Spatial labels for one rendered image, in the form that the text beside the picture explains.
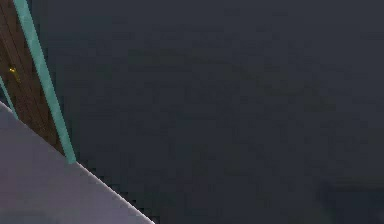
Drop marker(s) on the brown wooden room door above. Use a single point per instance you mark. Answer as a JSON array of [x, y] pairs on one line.
[[23, 90]]

